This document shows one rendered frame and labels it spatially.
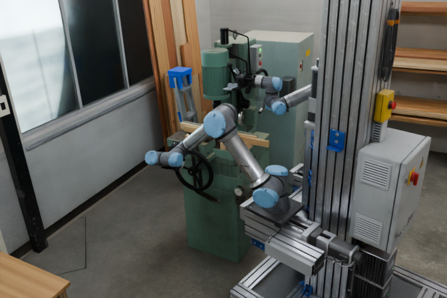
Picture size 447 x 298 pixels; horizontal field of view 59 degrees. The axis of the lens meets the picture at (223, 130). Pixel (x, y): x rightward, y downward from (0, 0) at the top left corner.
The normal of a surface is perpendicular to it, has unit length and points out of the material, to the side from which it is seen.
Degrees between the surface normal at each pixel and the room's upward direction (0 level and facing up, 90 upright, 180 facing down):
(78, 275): 0
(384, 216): 90
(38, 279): 0
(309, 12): 90
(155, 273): 0
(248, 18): 90
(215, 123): 84
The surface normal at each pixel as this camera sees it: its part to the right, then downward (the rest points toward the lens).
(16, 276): -0.04, -0.92
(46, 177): 0.89, 0.15
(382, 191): -0.67, 0.32
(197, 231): -0.47, 0.36
